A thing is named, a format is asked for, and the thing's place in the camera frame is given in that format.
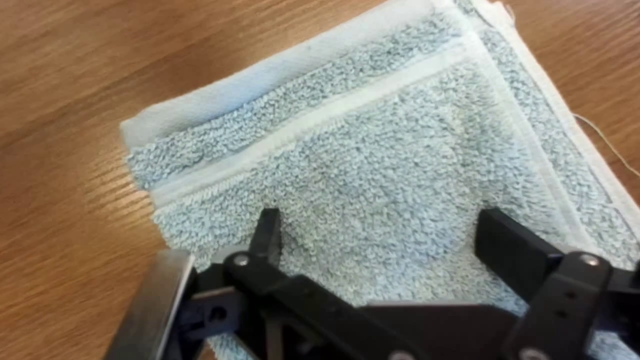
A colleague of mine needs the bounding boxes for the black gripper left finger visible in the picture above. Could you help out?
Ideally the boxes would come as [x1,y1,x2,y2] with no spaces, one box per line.
[224,209,284,281]

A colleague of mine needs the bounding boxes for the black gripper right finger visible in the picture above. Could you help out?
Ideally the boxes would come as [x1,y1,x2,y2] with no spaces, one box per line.
[475,209,612,315]

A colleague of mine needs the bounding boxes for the light blue towel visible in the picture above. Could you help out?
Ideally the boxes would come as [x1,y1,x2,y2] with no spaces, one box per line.
[123,0,639,317]

